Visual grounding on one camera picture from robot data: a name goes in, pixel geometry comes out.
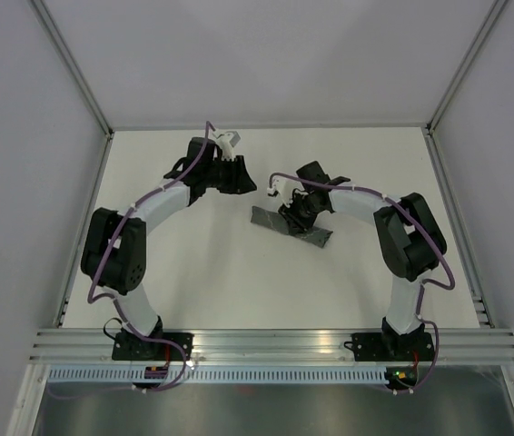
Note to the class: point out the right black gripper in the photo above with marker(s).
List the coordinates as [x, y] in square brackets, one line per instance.
[291, 215]

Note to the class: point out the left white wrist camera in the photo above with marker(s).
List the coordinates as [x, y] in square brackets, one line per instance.
[226, 140]

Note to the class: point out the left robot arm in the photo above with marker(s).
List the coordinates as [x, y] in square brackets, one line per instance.
[114, 255]

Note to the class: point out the aluminium front rail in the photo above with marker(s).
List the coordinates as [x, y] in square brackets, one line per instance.
[273, 347]

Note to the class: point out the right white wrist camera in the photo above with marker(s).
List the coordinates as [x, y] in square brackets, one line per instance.
[282, 188]

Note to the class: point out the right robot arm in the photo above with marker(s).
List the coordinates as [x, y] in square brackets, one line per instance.
[411, 242]

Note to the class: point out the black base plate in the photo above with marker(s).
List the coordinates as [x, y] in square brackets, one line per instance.
[129, 348]
[380, 347]

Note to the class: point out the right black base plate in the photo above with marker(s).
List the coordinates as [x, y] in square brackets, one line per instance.
[380, 347]

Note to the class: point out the left aluminium frame post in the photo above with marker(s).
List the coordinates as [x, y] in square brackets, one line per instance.
[57, 39]

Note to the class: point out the aluminium frame post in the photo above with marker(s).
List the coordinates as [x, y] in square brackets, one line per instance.
[467, 61]
[57, 39]

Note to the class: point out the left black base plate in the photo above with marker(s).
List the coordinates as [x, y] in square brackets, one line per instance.
[129, 348]

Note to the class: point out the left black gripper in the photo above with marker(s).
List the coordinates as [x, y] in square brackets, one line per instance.
[240, 183]

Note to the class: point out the right aluminium frame post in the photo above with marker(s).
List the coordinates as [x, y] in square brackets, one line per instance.
[467, 61]

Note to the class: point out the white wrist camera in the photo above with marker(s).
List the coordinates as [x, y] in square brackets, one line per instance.
[226, 140]
[282, 188]

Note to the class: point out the grey cloth napkin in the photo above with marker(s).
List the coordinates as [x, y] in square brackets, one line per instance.
[275, 222]

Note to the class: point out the white slotted cable duct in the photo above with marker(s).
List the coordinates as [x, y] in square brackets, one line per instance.
[220, 374]

